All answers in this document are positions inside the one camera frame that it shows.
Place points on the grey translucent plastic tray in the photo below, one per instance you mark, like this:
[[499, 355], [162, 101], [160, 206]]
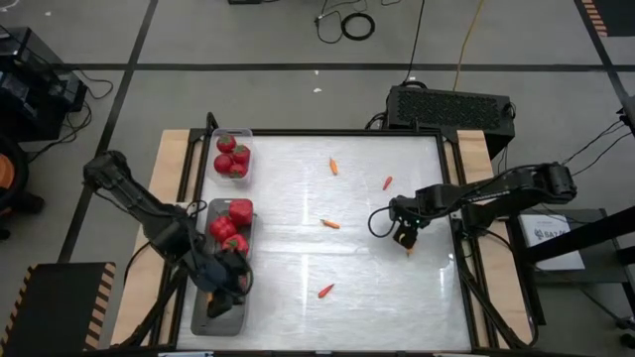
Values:
[[223, 324], [214, 208]]

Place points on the red bell pepper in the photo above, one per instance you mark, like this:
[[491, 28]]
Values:
[[221, 228], [240, 211], [235, 244]]

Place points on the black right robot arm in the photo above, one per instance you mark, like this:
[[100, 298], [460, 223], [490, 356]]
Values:
[[496, 191]]

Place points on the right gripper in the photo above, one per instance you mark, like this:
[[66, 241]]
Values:
[[409, 210]]

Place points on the black metal beam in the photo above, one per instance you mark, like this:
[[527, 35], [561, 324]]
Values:
[[595, 230]]

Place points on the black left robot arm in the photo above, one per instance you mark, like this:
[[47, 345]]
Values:
[[134, 198]]

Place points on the black equipment rack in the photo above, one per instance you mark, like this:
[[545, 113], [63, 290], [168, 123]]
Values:
[[30, 99]]

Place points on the small carrot top centre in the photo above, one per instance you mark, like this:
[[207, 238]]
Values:
[[334, 166]]

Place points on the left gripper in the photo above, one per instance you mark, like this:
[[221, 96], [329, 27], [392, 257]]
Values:
[[223, 273]]

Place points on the wooden table board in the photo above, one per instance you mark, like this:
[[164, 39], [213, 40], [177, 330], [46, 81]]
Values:
[[168, 163]]

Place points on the black metal table frame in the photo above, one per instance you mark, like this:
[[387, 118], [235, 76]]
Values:
[[347, 132]]

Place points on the orange and black stool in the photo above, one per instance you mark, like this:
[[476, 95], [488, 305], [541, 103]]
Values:
[[7, 173]]

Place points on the black perforated computer case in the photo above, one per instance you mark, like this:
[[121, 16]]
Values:
[[446, 109]]

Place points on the black mat with striped edge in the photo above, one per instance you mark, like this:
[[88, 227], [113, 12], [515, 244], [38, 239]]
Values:
[[59, 312], [617, 15]]

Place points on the clear plastic container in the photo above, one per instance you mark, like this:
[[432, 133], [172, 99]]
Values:
[[248, 136]]

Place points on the white printed sign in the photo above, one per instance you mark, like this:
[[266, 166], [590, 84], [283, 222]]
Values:
[[555, 248]]

